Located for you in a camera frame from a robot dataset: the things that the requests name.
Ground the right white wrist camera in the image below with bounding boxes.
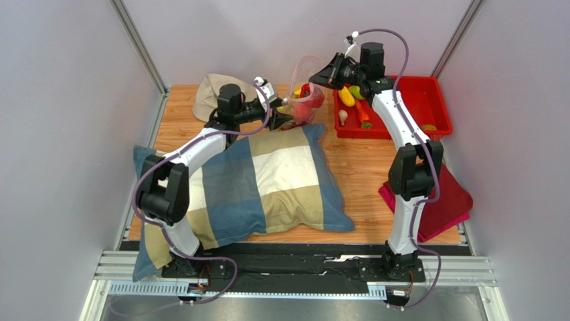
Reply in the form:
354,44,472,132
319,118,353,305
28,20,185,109
344,31,361,60

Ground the clear zip top bag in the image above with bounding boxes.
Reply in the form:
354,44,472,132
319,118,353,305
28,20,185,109
277,55,326,130

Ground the garlic bulb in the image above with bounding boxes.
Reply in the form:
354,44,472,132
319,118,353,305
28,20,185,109
338,110,349,126

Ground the folded red cloth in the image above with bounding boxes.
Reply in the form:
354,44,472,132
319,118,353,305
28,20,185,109
378,162,474,243

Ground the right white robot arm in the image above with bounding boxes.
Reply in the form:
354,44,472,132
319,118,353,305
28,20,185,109
309,42,444,280

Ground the beige bucket hat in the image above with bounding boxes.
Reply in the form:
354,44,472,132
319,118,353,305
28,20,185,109
192,74,257,122

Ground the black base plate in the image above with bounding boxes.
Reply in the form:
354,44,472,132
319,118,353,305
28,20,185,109
118,240,473,295

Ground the small yellow green fruit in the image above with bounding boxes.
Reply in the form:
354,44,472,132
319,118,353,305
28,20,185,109
420,124,437,131

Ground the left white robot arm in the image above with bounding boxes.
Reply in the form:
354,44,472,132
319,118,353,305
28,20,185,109
131,77,288,261

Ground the yellow banana bunch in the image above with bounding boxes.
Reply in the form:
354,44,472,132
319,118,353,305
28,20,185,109
277,88,303,130

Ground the green pear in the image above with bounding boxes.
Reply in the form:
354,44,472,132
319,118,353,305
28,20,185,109
348,85,366,100

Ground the orange carrot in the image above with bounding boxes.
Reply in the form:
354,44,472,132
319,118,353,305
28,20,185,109
355,100,372,129

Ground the yellow corn cob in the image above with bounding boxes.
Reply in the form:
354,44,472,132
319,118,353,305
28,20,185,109
337,86,356,108

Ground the aluminium frame rail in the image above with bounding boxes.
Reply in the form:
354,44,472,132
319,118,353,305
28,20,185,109
80,243,508,320

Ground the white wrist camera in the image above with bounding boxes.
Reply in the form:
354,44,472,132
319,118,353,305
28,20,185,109
344,31,361,60
254,76,281,110

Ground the plaid pillow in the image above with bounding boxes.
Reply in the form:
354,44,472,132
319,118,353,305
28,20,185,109
132,124,355,281

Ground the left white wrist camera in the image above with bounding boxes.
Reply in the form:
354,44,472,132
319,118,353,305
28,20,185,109
254,76,281,110

